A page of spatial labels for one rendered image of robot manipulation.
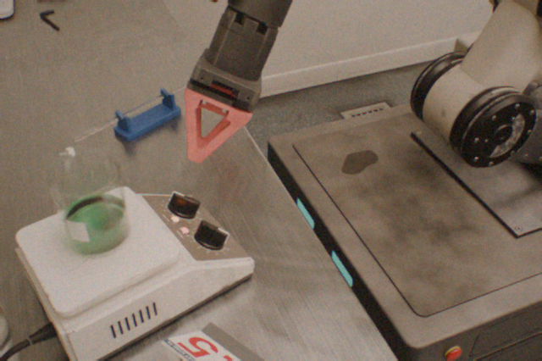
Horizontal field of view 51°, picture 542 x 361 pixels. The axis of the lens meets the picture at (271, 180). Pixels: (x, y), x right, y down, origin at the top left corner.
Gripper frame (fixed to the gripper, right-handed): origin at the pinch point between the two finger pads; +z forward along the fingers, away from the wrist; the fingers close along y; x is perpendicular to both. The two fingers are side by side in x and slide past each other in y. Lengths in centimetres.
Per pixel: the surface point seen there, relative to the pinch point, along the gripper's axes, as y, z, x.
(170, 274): 10.8, 8.6, 1.8
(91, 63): -40.2, 7.7, -21.1
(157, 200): -0.2, 7.5, -2.0
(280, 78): -167, 20, 23
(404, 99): -165, 7, 72
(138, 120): -22.7, 7.7, -8.9
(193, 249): 7.0, 7.5, 3.1
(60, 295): 15.0, 11.6, -6.4
